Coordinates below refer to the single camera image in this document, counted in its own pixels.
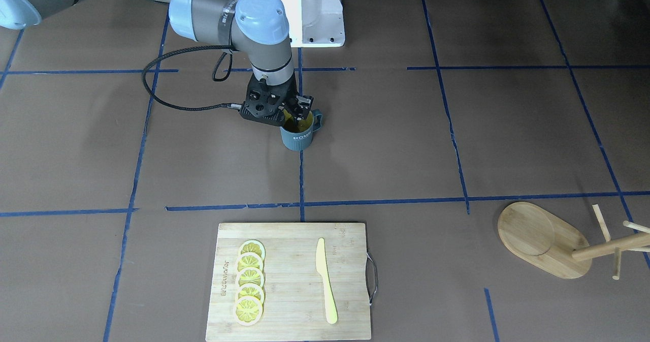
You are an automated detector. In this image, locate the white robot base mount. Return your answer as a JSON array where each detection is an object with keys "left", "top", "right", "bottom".
[{"left": 281, "top": 0, "right": 346, "bottom": 48}]

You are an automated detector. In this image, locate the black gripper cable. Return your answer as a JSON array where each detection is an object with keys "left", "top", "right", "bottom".
[{"left": 142, "top": 45, "right": 244, "bottom": 112}]

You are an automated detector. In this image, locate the middle lemon slice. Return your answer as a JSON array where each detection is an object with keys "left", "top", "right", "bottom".
[{"left": 235, "top": 266, "right": 265, "bottom": 287}]

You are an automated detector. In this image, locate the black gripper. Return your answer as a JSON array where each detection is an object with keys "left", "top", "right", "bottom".
[{"left": 240, "top": 75, "right": 314, "bottom": 127}]

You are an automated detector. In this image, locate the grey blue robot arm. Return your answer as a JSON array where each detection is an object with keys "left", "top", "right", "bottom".
[{"left": 2, "top": 0, "right": 313, "bottom": 127}]

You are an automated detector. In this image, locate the blue mug yellow inside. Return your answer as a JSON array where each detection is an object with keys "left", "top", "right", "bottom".
[{"left": 280, "top": 110, "right": 322, "bottom": 151}]

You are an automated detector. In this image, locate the yellow plastic knife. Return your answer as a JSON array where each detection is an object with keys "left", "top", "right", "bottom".
[{"left": 315, "top": 237, "right": 338, "bottom": 324}]

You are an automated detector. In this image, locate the bamboo cutting board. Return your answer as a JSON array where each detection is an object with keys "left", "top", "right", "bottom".
[{"left": 205, "top": 222, "right": 372, "bottom": 341}]

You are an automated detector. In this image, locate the lemon slice nearest robot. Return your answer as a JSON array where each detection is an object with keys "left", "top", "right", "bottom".
[{"left": 239, "top": 239, "right": 266, "bottom": 260}]

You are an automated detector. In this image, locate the lemon slice farthest from robot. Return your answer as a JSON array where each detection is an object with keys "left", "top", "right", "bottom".
[{"left": 234, "top": 296, "right": 263, "bottom": 326}]

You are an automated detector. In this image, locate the wooden cup storage rack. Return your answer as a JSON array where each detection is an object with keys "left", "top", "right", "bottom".
[{"left": 497, "top": 202, "right": 649, "bottom": 280}]

